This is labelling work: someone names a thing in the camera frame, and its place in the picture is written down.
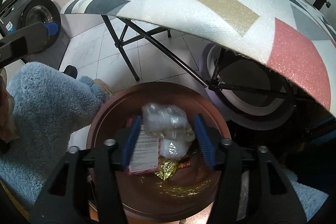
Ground white cotton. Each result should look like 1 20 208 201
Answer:
159 139 192 160

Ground blue fluffy sleeve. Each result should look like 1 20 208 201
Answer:
1 62 108 211

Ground washing machine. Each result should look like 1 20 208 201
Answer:
1 0 62 36

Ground brown round trash bin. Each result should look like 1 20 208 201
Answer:
87 82 230 223

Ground left hand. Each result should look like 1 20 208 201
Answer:
0 68 19 143

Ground white round stool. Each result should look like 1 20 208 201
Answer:
199 44 294 130

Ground clear plastic wrapper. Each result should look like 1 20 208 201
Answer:
141 103 195 141

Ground clear plastic label package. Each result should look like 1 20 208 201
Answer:
127 123 160 175

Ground black folding table legs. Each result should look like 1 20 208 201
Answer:
101 15 292 100

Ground gold foil wrapper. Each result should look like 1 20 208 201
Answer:
154 157 179 181

